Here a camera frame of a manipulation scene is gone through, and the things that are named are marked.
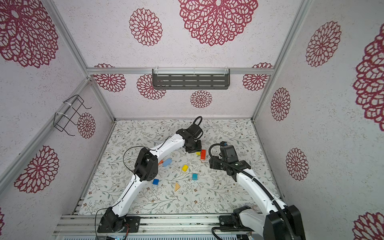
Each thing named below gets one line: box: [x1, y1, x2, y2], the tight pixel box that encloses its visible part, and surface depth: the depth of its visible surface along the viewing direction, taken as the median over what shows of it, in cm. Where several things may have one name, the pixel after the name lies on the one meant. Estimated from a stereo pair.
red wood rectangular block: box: [200, 149, 207, 160], surface depth 101 cm
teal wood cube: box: [192, 173, 199, 181], surface depth 91 cm
